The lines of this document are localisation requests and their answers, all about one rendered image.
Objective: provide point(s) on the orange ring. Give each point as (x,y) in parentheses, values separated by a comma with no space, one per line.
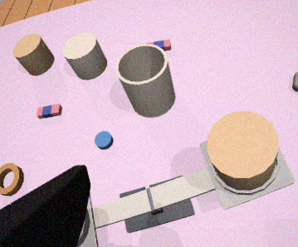
(17,182)

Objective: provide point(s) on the small grey balance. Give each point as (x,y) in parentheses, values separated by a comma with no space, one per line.
(169,200)

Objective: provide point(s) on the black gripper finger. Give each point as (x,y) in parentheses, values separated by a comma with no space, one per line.
(50,216)

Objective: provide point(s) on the pink and blue eraser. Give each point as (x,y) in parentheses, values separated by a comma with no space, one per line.
(165,45)
(52,110)

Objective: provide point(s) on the grey open cylinder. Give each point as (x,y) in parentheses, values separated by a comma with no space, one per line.
(143,71)

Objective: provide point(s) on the grey cylinder with beige top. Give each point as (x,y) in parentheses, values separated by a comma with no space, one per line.
(85,56)

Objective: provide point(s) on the blue round disc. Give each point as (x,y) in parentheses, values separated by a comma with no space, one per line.
(103,140)

